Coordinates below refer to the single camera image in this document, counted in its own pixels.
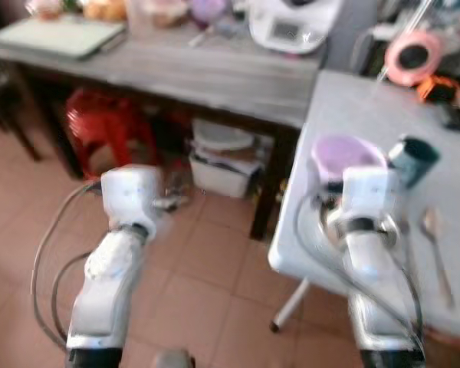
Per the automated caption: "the grey robot foot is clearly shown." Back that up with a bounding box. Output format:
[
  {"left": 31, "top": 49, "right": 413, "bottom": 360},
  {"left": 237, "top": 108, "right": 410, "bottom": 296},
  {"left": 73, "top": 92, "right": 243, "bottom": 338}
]
[{"left": 153, "top": 348, "right": 197, "bottom": 368}]

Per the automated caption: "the orange food bag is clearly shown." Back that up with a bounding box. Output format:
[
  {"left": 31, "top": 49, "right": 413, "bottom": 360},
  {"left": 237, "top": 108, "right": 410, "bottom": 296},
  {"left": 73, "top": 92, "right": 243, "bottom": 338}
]
[{"left": 82, "top": 0, "right": 128, "bottom": 22}]

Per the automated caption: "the silver metal plate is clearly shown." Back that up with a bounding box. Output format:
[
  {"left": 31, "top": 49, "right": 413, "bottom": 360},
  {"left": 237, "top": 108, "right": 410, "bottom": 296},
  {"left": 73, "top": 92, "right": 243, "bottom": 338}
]
[{"left": 326, "top": 205, "right": 405, "bottom": 254}]

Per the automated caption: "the grey wooden table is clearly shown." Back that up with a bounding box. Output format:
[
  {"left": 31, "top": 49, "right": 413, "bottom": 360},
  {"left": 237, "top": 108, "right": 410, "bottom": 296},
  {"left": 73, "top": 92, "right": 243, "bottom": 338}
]
[{"left": 0, "top": 29, "right": 324, "bottom": 240}]

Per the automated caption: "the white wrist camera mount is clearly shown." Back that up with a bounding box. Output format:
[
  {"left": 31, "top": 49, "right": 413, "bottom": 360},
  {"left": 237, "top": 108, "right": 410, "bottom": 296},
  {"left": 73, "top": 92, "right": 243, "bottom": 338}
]
[
  {"left": 101, "top": 165, "right": 166, "bottom": 231},
  {"left": 340, "top": 166, "right": 400, "bottom": 223}
]

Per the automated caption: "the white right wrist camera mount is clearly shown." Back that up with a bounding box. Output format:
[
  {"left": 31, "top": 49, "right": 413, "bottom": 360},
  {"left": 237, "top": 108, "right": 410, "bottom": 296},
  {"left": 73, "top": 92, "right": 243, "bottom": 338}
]
[{"left": 340, "top": 166, "right": 400, "bottom": 223}]

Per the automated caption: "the orange black small object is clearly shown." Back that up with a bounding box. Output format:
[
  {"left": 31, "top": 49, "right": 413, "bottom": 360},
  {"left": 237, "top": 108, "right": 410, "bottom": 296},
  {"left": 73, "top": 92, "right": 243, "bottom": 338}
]
[{"left": 416, "top": 74, "right": 460, "bottom": 105}]

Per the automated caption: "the pale green flat board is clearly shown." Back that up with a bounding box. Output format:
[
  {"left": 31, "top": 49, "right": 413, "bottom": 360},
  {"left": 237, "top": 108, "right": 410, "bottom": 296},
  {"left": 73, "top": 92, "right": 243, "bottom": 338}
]
[{"left": 0, "top": 16, "right": 128, "bottom": 61}]

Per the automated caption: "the metal spoon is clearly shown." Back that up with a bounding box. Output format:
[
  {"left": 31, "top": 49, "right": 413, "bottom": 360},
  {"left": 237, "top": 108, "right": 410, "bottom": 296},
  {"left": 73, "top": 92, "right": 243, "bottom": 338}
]
[{"left": 421, "top": 206, "right": 455, "bottom": 309}]

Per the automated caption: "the white storage box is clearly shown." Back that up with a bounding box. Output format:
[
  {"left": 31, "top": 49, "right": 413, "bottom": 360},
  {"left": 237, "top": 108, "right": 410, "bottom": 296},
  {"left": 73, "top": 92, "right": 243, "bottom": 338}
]
[{"left": 189, "top": 119, "right": 259, "bottom": 199}]

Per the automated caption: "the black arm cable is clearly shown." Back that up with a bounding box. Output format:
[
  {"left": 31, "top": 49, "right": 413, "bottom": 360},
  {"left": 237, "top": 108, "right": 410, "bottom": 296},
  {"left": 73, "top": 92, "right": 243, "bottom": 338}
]
[
  {"left": 31, "top": 179, "right": 102, "bottom": 347},
  {"left": 294, "top": 190, "right": 427, "bottom": 361}
]

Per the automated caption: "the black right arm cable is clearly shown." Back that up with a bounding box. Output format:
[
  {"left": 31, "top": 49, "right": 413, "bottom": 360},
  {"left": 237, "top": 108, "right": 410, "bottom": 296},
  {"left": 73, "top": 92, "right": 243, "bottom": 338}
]
[{"left": 294, "top": 190, "right": 427, "bottom": 361}]

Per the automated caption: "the white folding table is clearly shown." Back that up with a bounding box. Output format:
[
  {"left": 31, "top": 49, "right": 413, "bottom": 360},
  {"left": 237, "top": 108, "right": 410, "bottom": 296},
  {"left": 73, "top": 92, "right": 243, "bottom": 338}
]
[{"left": 268, "top": 70, "right": 460, "bottom": 343}]

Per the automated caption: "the white kitchen appliance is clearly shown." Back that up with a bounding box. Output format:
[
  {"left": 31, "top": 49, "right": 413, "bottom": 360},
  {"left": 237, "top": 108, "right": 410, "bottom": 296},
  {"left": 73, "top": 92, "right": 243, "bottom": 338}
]
[{"left": 248, "top": 0, "right": 347, "bottom": 55}]

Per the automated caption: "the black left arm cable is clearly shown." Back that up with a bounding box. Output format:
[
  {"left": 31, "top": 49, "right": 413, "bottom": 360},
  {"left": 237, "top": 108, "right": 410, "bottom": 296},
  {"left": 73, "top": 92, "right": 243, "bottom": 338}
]
[{"left": 31, "top": 179, "right": 102, "bottom": 347}]

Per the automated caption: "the red plastic stool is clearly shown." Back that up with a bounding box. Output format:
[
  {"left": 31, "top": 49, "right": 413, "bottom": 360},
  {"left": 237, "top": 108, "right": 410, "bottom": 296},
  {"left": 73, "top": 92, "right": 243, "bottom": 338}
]
[{"left": 64, "top": 87, "right": 159, "bottom": 182}]

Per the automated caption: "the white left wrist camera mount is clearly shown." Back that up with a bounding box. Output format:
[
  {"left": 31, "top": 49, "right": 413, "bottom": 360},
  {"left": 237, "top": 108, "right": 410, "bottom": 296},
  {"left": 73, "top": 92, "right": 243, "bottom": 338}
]
[{"left": 101, "top": 165, "right": 166, "bottom": 231}]

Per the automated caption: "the purple round container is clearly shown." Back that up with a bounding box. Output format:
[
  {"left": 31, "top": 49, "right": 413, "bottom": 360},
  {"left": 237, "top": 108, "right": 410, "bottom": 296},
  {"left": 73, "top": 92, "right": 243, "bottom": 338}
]
[{"left": 189, "top": 0, "right": 230, "bottom": 25}]

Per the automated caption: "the dark teal cup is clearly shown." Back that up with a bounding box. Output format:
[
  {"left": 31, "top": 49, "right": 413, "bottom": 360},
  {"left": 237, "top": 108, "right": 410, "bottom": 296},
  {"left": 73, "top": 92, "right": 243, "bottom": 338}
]
[{"left": 387, "top": 136, "right": 442, "bottom": 189}]

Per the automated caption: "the pink plastic bowl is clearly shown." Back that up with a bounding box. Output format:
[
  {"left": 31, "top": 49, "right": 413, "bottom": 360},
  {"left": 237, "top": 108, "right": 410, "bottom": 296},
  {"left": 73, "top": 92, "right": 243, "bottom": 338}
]
[{"left": 310, "top": 133, "right": 389, "bottom": 186}]

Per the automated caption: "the clear food container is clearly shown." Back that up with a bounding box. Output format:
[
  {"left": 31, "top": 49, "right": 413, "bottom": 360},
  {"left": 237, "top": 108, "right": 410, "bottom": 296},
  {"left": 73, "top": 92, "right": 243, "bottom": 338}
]
[{"left": 127, "top": 0, "right": 189, "bottom": 32}]

